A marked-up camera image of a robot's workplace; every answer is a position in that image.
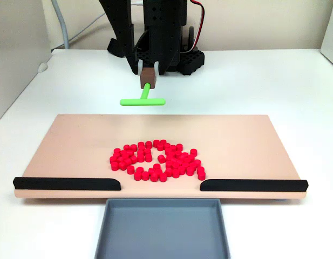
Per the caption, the black edge rail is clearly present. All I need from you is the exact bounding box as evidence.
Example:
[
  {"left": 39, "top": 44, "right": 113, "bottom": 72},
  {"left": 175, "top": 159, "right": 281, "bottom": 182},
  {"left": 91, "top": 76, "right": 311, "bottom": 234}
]
[
  {"left": 12, "top": 177, "right": 121, "bottom": 192},
  {"left": 200, "top": 179, "right": 309, "bottom": 193}
]

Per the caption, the red white black servo cable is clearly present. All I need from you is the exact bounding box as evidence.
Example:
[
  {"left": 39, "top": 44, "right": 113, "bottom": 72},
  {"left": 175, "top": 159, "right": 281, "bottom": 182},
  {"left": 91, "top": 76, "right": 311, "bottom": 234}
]
[{"left": 182, "top": 0, "right": 206, "bottom": 53}]

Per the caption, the white USB cable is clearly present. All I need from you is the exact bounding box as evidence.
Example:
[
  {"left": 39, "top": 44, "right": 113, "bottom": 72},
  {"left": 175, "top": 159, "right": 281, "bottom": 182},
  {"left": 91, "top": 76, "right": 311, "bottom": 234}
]
[{"left": 67, "top": 1, "right": 143, "bottom": 44}]

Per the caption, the pale side panel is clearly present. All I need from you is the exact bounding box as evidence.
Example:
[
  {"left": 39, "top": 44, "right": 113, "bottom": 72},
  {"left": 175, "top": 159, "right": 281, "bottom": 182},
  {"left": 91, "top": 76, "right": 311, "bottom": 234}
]
[
  {"left": 321, "top": 0, "right": 333, "bottom": 67},
  {"left": 0, "top": 0, "right": 52, "bottom": 126}
]

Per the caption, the beige flat board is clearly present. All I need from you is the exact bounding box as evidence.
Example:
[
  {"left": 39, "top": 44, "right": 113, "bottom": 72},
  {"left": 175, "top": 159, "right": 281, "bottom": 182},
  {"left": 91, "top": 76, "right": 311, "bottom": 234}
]
[{"left": 13, "top": 113, "right": 309, "bottom": 200}]

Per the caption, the black table clamp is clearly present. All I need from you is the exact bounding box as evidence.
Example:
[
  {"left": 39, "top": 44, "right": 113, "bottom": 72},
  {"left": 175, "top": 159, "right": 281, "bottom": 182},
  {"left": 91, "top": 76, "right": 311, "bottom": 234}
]
[{"left": 106, "top": 37, "right": 126, "bottom": 58}]

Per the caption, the grey shallow tray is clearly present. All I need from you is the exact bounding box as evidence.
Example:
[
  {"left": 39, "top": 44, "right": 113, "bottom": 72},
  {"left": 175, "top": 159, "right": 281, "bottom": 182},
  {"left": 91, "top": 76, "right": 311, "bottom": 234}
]
[{"left": 94, "top": 198, "right": 231, "bottom": 259}]

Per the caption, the green T-tool with brown handle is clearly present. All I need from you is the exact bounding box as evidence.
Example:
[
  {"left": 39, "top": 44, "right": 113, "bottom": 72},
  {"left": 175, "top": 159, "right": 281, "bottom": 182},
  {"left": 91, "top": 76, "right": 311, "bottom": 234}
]
[{"left": 119, "top": 67, "right": 166, "bottom": 107}]

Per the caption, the grey cable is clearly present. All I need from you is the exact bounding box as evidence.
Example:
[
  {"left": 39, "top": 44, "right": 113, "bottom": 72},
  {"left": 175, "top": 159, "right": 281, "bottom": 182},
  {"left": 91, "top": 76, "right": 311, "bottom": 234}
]
[{"left": 51, "top": 0, "right": 70, "bottom": 50}]

